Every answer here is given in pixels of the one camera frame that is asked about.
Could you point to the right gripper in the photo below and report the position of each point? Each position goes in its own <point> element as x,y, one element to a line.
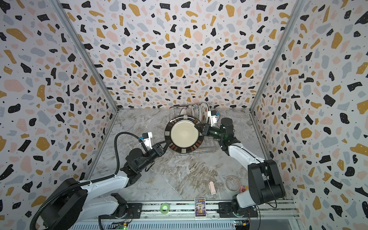
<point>207,130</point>

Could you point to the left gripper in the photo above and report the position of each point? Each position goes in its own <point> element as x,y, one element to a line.
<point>157,150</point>

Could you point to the dark rimmed cream plate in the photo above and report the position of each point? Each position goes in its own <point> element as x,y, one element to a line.
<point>181,134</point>

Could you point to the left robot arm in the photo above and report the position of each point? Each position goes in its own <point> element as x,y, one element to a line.
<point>75,201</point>

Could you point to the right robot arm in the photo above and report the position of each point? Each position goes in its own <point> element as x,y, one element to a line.
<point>264,180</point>

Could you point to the fruit patterned white plate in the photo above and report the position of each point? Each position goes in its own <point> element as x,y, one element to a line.
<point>204,107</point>

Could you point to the pink eraser block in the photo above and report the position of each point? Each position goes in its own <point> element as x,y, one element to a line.
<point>212,188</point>

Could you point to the green tape roll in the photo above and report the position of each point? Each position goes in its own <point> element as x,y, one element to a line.
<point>165,208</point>

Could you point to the colourful card pack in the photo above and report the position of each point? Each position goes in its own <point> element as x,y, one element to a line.
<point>200,207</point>

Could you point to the pink yellow small toy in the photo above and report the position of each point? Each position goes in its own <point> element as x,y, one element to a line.
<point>243,189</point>

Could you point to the wire dish rack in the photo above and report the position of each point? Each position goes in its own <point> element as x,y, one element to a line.
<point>208,145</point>

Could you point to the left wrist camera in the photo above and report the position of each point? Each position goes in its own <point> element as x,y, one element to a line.
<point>145,140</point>

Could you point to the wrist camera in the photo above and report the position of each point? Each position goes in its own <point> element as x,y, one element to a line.
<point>213,117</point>
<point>145,140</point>

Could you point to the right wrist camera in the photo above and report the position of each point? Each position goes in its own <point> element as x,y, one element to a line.
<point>213,117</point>

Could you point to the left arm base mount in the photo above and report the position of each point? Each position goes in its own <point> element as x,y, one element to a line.
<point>126,212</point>

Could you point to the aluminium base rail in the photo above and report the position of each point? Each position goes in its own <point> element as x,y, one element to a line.
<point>182,217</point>

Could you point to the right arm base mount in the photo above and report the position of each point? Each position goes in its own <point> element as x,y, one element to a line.
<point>232,210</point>

